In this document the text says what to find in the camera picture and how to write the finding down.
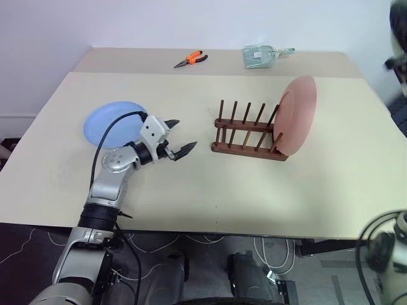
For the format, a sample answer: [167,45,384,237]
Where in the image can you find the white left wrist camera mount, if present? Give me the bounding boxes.
[139,115,170,163]

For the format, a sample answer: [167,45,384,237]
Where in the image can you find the blue plate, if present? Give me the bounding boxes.
[83,100,150,150]

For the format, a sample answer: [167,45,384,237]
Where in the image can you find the dark floor equipment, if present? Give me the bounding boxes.
[0,136,21,172]

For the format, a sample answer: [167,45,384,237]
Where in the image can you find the thin white floor cable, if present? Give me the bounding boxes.
[0,227,76,265]

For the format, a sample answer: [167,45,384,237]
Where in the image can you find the black table frame bar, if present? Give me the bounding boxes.
[294,238,362,257]

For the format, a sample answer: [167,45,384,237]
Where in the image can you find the white floor cable loop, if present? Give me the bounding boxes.
[253,236,296,275]

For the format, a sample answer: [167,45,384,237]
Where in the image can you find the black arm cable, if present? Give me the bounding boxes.
[89,109,149,305]
[354,208,402,305]

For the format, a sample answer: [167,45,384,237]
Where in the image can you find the bystander with dark hair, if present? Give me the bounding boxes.
[383,0,407,137]

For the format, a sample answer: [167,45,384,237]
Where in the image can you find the clear plastic bag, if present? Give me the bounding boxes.
[242,44,296,70]

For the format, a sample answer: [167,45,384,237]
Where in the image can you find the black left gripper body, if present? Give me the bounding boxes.
[156,123,177,161]

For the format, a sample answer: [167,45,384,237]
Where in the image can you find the wooden dish rack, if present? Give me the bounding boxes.
[210,99,291,163]

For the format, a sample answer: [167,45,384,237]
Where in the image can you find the metal floor bracket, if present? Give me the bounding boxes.
[265,269,299,305]

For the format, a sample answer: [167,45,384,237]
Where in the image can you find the pink plate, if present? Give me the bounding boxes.
[272,75,318,158]

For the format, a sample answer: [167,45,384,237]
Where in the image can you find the orange handled pliers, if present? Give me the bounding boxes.
[173,50,209,70]

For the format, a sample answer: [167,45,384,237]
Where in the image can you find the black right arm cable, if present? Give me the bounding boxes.
[354,208,402,305]

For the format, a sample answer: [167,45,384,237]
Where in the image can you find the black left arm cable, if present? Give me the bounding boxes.
[89,109,149,305]

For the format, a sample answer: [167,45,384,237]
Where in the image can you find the dark rounded leg shape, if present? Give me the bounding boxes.
[149,250,191,305]
[226,250,289,305]

